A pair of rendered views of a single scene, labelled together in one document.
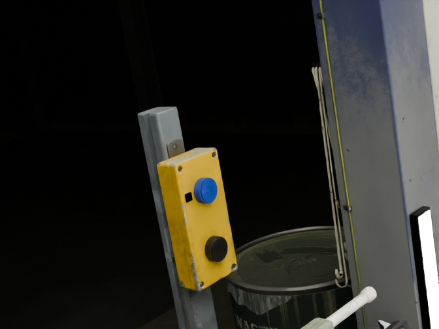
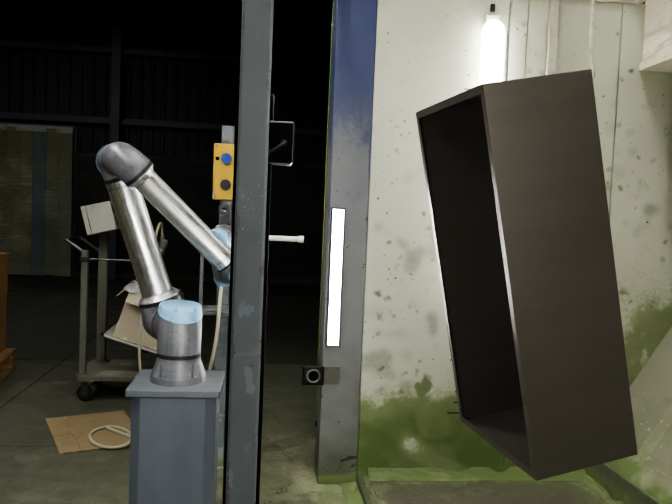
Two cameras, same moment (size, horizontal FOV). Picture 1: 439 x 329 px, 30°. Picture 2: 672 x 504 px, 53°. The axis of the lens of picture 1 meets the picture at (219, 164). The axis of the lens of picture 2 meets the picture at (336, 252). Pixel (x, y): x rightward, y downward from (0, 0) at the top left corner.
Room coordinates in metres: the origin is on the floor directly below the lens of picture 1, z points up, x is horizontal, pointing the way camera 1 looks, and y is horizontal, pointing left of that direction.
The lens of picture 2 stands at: (-0.59, -2.34, 1.24)
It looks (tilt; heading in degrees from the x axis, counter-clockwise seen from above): 3 degrees down; 39
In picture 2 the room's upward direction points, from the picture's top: 2 degrees clockwise
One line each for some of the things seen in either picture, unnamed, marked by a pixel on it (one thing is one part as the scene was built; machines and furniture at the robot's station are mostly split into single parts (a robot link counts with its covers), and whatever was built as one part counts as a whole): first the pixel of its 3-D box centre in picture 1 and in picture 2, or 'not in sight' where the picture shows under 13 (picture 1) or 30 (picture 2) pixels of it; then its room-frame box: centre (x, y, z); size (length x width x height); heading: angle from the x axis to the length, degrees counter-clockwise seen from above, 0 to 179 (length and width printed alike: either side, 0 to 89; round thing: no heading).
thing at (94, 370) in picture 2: not in sight; (127, 297); (2.02, 1.54, 0.64); 0.73 x 0.50 x 1.27; 137
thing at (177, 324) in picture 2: not in sight; (179, 326); (0.89, -0.45, 0.83); 0.17 x 0.15 x 0.18; 68
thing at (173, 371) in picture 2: not in sight; (178, 365); (0.89, -0.46, 0.69); 0.19 x 0.19 x 0.10
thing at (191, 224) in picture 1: (197, 218); (226, 172); (1.54, 0.06, 1.42); 0.12 x 0.06 x 0.26; 135
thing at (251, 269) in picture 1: (304, 259); not in sight; (2.66, -0.23, 0.86); 0.54 x 0.54 x 0.01
